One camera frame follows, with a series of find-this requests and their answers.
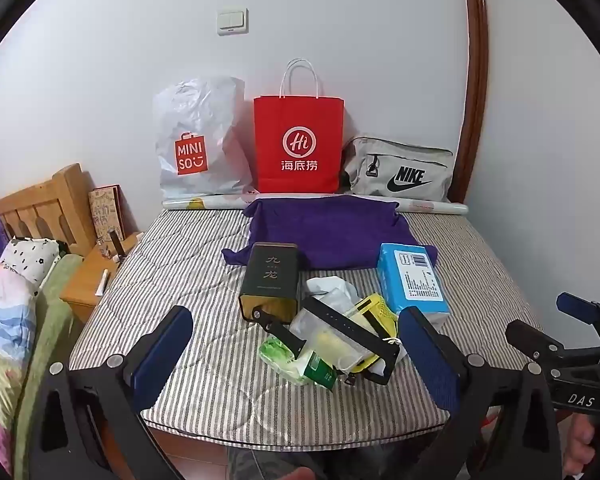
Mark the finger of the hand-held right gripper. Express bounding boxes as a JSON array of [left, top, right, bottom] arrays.
[[505, 319, 600, 368], [556, 291, 600, 346]]

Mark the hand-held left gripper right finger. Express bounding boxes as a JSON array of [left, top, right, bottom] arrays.
[[399, 306, 563, 480]]

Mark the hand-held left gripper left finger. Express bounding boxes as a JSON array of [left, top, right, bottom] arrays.
[[17, 306, 194, 480]]

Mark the white tissue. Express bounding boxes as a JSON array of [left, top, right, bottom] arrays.
[[305, 275, 359, 319]]

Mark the person's right hand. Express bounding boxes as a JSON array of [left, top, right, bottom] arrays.
[[565, 412, 600, 480]]

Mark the blue tissue pack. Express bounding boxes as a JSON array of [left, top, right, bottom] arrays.
[[377, 243, 452, 317]]

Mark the wooden nightstand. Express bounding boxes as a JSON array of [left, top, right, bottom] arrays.
[[60, 232, 146, 324]]

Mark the yellow black pouch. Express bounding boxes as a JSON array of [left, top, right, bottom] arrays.
[[252, 296, 402, 387]]

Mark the green blanket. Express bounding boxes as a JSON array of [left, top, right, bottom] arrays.
[[12, 254, 84, 480]]

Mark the light green plastic bag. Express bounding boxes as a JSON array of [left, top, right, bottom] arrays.
[[259, 337, 312, 386]]

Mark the dark green tin box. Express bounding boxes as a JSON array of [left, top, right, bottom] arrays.
[[238, 242, 301, 324]]

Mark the brown patterned notebook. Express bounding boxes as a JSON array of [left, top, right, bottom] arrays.
[[88, 185, 129, 244]]

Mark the white printed paper roll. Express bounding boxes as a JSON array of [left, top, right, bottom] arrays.
[[162, 195, 469, 217]]

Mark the person's leg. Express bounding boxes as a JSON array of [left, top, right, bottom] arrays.
[[226, 446, 333, 480]]

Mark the purple towel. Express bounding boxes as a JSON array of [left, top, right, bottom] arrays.
[[221, 197, 439, 272]]

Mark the colourful printed blanket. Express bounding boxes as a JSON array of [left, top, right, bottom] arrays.
[[0, 260, 37, 477]]

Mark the black and white floral pillow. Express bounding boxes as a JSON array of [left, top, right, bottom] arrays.
[[0, 237, 62, 292]]

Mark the wooden headboard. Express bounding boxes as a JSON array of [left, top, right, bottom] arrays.
[[0, 164, 99, 257]]

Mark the grey waist bag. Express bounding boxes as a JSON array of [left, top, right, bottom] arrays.
[[341, 135, 455, 197]]

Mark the white plastic shopping bag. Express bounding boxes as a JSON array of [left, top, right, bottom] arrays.
[[153, 76, 255, 200]]

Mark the red paper bag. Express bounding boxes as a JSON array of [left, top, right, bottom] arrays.
[[253, 59, 345, 194]]

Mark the brown wooden door frame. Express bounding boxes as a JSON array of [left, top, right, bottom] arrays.
[[452, 0, 489, 202]]

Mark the white wall light switch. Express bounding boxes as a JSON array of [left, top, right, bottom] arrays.
[[216, 8, 249, 36]]

